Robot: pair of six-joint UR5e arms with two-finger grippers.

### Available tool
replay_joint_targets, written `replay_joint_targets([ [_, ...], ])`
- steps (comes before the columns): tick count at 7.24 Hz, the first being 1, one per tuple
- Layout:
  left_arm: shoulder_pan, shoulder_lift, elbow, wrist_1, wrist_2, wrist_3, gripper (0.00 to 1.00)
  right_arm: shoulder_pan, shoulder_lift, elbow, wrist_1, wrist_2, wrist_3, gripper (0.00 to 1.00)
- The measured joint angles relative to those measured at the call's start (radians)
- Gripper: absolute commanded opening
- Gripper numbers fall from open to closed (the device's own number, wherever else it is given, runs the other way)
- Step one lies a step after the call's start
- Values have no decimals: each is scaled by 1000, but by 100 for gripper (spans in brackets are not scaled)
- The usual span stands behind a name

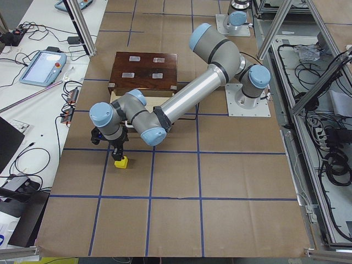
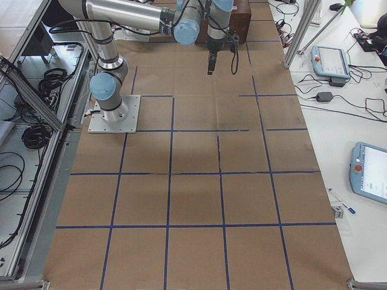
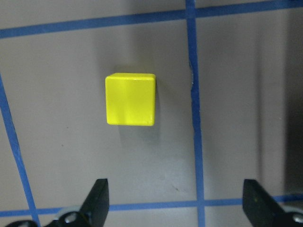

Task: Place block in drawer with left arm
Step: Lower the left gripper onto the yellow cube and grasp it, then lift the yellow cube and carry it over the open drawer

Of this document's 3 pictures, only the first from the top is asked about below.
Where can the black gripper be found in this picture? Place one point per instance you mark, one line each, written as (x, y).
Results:
(119, 143)

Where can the yellow block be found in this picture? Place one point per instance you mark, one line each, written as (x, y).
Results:
(122, 164)

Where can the dark wooden drawer cabinet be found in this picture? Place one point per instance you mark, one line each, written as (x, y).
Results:
(149, 72)

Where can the near teach pendant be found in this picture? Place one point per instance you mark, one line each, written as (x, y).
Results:
(44, 68)

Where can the black power adapter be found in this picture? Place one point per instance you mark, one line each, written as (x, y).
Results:
(73, 40)

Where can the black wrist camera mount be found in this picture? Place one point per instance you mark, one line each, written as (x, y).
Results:
(96, 136)

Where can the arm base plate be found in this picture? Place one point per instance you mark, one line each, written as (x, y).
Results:
(224, 27)
(239, 105)

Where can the aluminium frame post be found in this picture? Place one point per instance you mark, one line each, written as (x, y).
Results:
(80, 26)

